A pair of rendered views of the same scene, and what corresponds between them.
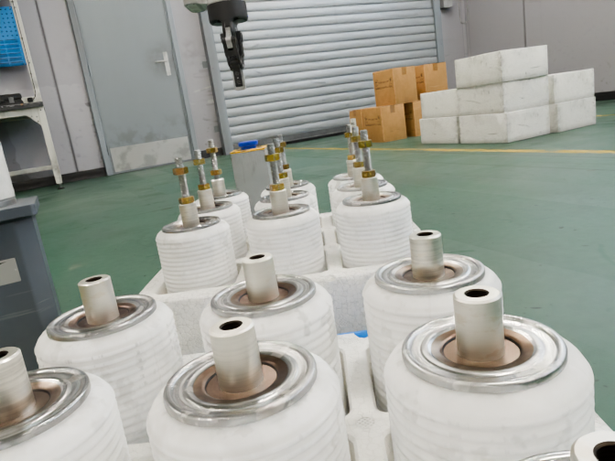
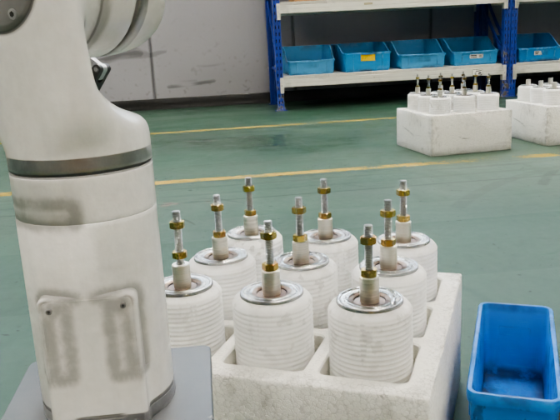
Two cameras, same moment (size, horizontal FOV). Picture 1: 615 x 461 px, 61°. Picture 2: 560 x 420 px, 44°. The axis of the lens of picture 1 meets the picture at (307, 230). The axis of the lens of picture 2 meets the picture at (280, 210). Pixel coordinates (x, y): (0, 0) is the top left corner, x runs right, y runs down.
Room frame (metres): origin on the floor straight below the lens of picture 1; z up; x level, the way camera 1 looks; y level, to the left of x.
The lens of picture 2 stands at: (0.53, 0.87, 0.55)
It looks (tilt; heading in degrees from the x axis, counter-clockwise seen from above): 14 degrees down; 288
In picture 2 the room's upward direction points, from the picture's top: 3 degrees counter-clockwise
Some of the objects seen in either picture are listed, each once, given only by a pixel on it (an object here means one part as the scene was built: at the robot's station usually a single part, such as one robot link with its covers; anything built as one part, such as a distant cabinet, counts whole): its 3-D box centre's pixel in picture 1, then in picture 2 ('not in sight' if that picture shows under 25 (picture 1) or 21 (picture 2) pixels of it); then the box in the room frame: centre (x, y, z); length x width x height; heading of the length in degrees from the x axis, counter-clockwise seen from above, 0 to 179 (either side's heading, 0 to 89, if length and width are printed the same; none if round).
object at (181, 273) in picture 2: (219, 188); (182, 276); (0.90, 0.14, 0.26); 0.02 x 0.02 x 0.03
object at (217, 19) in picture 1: (230, 26); not in sight; (1.07, 0.09, 0.55); 0.08 x 0.08 x 0.09
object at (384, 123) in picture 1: (384, 123); not in sight; (4.67, -0.81, 0.15); 0.30 x 0.24 x 0.30; 23
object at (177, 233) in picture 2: (213, 162); (178, 240); (0.90, 0.14, 0.31); 0.01 x 0.01 x 0.08
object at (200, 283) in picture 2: (220, 196); (182, 286); (0.90, 0.14, 0.25); 0.08 x 0.08 x 0.01
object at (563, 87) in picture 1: (548, 89); not in sight; (3.58, -1.75, 0.27); 0.39 x 0.39 x 0.18; 25
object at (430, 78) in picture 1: (426, 81); not in sight; (4.90, -1.27, 0.45); 0.30 x 0.24 x 0.30; 21
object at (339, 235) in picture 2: (361, 186); (325, 237); (0.78, -0.09, 0.25); 0.08 x 0.08 x 0.01
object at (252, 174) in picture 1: (261, 224); not in sight; (1.07, 0.09, 0.16); 0.07 x 0.07 x 0.31; 88
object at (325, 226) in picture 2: (361, 177); (325, 228); (0.78, -0.09, 0.26); 0.02 x 0.02 x 0.03
